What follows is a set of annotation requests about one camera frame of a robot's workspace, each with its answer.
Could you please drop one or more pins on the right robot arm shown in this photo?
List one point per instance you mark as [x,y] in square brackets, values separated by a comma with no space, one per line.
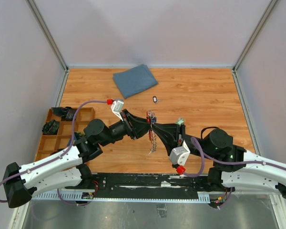
[233,166]

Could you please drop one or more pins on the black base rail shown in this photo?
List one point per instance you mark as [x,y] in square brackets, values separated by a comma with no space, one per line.
[134,186]

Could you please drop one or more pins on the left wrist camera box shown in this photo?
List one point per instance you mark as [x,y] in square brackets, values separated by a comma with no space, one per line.
[116,107]

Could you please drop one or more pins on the green patterned sock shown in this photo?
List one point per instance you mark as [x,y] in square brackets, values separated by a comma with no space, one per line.
[51,127]

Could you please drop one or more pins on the folded blue cloth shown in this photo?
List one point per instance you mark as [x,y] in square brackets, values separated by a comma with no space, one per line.
[134,81]

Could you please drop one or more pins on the black tagged key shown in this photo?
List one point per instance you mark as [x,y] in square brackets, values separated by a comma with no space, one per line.
[156,100]

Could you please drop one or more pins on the blue tagged key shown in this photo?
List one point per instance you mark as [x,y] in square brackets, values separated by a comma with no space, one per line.
[153,119]

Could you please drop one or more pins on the dark patterned sock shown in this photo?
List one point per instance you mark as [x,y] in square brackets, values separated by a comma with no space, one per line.
[66,113]

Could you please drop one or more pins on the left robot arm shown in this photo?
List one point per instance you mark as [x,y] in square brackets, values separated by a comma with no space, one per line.
[67,167]

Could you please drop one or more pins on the wooden compartment tray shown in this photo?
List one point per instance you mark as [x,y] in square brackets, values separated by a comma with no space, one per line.
[52,143]

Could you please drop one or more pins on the green tagged key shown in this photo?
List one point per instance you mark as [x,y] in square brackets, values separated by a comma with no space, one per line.
[180,121]

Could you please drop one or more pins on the red-handled metal key organizer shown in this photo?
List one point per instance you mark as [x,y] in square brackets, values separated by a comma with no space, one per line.
[152,135]

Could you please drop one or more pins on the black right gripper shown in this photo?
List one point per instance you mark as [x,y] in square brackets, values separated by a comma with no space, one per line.
[172,134]

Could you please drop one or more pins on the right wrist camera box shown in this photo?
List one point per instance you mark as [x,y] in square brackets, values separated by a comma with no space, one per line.
[179,155]

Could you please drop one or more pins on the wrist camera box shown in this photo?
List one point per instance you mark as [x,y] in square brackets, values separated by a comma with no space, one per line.
[179,155]
[116,107]

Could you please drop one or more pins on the dark floral sock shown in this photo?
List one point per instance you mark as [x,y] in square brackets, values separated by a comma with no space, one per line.
[77,138]

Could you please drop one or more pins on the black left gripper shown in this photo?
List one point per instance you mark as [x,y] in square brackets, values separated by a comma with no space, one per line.
[139,126]

